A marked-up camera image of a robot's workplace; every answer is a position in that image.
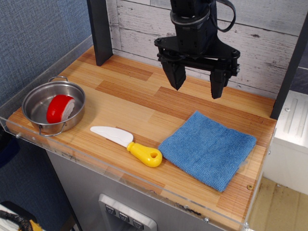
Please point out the small steel pot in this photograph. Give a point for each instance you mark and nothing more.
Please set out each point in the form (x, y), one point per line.
(36, 103)

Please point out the dark right frame post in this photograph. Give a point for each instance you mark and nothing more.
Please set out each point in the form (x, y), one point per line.
(291, 70)

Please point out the silver dispenser button panel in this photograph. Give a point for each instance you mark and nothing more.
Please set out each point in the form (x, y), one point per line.
(120, 217)

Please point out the red white toy food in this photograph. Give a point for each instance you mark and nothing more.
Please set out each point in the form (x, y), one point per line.
(60, 108)

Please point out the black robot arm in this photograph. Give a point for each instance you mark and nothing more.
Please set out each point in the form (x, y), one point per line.
(196, 7)

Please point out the yellow object bottom left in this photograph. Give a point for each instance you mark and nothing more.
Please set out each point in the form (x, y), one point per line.
(33, 226)

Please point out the dark frame post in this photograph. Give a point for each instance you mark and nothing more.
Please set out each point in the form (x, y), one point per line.
(291, 70)
(100, 30)

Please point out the dark left frame post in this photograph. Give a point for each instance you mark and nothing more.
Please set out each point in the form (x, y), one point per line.
(100, 30)

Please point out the clear acrylic table guard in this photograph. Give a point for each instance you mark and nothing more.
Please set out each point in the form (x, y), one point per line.
(137, 97)

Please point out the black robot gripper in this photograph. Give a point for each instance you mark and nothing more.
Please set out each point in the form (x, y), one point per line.
(196, 44)

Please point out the blue cloth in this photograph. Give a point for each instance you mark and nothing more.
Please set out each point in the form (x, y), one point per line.
(207, 150)

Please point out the white grooved side cabinet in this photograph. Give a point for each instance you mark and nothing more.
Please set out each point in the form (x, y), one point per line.
(287, 160)

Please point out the yellow handled toy knife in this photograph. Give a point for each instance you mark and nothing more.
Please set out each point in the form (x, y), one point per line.
(149, 156)

